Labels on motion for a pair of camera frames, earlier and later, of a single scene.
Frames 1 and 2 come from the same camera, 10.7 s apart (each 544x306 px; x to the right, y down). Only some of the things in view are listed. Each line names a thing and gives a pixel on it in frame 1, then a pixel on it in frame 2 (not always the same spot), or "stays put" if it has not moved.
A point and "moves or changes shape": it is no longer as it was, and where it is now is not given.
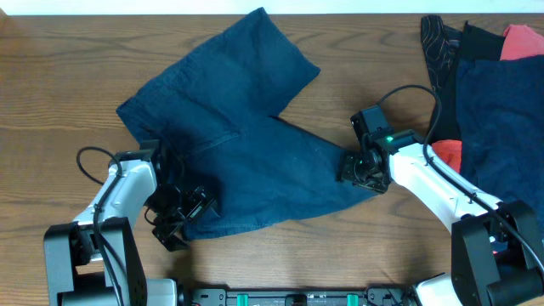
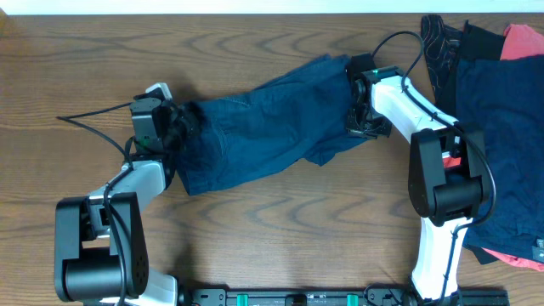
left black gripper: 198,204 -> 182,116
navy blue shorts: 219,113 moves or changes shape
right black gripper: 347,172 -> 353,127
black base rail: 302,297 stays put
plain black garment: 473,45 stays put
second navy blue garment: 501,110 stays put
